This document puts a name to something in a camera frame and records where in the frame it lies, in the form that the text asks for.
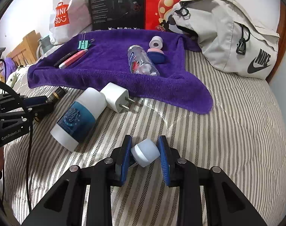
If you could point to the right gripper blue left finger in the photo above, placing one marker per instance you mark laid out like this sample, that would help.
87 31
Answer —
122 160

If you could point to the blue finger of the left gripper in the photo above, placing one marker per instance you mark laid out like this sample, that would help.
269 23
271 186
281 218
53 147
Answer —
31 101

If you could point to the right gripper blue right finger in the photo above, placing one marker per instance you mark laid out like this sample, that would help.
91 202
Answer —
168 160

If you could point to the dark brown cosmetic tube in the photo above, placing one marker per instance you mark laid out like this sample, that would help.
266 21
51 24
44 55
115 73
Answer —
49 104

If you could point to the black Horizon lighter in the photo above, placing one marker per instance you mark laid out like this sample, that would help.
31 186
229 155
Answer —
56 65

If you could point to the white blue label bottle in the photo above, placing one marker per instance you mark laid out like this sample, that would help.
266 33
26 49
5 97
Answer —
74 125

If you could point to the pink highlighter pen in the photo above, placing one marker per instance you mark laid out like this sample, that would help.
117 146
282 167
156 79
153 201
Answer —
72 59

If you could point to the white wall charger plug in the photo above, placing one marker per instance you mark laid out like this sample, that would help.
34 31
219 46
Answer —
117 97

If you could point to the green binder clip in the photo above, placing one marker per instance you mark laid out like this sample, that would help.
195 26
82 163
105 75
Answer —
83 43

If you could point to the clear candy bottle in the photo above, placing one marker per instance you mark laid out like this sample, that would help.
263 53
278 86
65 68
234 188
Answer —
140 63

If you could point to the blue pink powder puff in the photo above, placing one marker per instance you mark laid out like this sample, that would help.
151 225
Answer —
157 56

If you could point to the white tape roll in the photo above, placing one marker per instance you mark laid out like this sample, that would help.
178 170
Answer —
156 42

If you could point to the spotted white cushion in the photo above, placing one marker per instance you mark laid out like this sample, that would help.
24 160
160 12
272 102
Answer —
17 75

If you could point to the wooden headboard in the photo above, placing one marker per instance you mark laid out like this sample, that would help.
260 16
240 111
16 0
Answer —
25 52

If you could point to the teal kettle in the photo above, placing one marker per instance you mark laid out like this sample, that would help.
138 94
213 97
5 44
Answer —
44 46

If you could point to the striped mattress cover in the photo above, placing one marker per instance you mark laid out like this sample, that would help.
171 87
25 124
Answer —
244 134

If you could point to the white Miniso shopping bag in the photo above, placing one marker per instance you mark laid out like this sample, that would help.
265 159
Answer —
68 19

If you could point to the purple towel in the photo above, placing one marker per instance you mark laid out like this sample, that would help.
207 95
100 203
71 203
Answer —
107 61

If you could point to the black headphone box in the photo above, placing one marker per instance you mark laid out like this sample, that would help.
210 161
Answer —
117 14

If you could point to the grey Nike waist bag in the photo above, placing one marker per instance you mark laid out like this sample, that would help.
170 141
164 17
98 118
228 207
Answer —
229 38

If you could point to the brown wooden door frame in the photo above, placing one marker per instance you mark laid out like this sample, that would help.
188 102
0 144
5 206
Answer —
281 29

